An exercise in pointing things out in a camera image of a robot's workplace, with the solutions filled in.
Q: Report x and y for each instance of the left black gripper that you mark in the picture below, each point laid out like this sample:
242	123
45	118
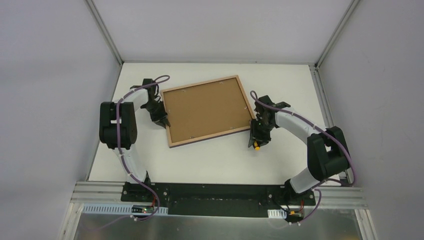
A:
159	116

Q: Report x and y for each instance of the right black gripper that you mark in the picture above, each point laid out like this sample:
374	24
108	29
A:
257	131

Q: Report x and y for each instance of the black yellow screwdriver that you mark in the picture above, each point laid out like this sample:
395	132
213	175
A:
256	146

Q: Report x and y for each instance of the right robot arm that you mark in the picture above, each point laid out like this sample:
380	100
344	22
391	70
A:
326	149

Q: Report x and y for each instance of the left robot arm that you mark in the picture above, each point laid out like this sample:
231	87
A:
118	125

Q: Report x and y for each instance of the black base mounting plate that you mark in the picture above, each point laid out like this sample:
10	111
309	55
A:
214	200

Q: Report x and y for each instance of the right white cable duct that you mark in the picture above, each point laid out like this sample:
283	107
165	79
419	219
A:
276	214

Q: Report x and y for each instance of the white cable duct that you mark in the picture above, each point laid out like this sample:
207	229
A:
118	209
276	214

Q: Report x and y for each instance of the left white cable duct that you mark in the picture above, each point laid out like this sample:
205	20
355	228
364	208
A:
118	209

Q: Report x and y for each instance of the aluminium rail frame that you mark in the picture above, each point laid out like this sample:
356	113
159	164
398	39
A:
109	192

